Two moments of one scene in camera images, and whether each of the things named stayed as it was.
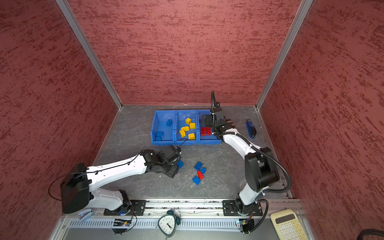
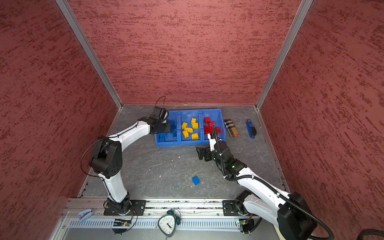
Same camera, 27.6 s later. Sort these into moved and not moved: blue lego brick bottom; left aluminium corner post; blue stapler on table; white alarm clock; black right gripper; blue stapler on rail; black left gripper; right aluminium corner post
Moved: black right gripper; black left gripper
Not moved: blue stapler on rail; right aluminium corner post; blue lego brick bottom; left aluminium corner post; white alarm clock; blue stapler on table
